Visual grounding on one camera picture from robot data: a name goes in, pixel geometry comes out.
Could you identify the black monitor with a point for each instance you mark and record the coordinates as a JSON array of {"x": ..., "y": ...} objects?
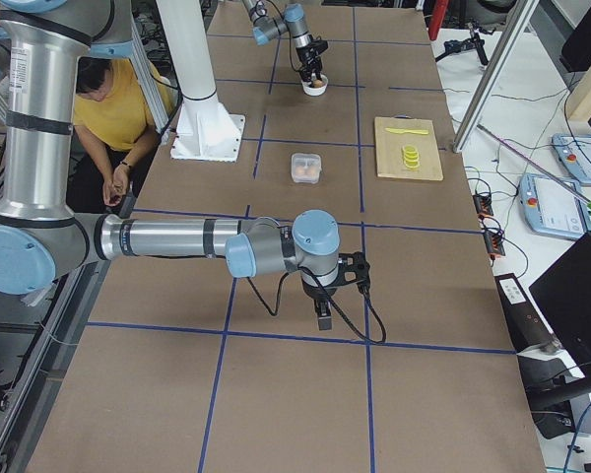
[{"x": 563, "y": 295}]

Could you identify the white ceramic bowl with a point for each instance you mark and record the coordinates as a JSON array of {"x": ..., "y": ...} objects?
[{"x": 314, "y": 92}]

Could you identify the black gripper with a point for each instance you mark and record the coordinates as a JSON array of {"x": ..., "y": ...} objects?
[
  {"x": 307, "y": 55},
  {"x": 319, "y": 294}
]

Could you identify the black electronics box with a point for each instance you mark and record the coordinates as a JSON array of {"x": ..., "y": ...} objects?
[{"x": 525, "y": 326}]

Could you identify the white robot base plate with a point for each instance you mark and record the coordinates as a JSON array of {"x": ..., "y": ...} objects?
[{"x": 208, "y": 135}]

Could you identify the green handled reacher grabber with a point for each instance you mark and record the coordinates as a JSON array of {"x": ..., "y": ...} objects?
[{"x": 579, "y": 196}]

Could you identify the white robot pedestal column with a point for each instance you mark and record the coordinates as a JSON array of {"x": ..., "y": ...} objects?
[{"x": 186, "y": 38}]

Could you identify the front lemon slice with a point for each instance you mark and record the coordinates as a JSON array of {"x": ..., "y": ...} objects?
[{"x": 412, "y": 165}]

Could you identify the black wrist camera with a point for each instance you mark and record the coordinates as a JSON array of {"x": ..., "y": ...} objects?
[
  {"x": 319, "y": 46},
  {"x": 353, "y": 268}
]

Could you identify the back lemon slice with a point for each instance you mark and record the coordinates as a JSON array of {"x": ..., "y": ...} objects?
[{"x": 409, "y": 149}]

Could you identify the yellow plastic knife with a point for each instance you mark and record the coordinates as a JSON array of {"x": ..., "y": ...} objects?
[{"x": 406, "y": 131}]

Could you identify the aluminium frame post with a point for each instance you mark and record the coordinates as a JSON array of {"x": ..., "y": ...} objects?
[{"x": 521, "y": 14}]

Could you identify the wooden cutting board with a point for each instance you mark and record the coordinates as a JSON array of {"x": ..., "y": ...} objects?
[{"x": 389, "y": 154}]

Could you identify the blue teach pendant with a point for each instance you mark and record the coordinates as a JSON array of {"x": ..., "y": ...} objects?
[
  {"x": 550, "y": 210},
  {"x": 574, "y": 152}
]

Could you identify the far blue teach pendant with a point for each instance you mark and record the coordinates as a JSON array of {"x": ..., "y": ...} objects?
[{"x": 574, "y": 152}]

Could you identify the near blue teach pendant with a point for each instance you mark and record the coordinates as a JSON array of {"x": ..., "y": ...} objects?
[{"x": 550, "y": 210}]

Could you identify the clear plastic egg box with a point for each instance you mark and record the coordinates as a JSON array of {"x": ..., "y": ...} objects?
[{"x": 305, "y": 160}]

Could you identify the person in yellow shirt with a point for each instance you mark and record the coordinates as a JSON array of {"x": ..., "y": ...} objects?
[{"x": 116, "y": 128}]

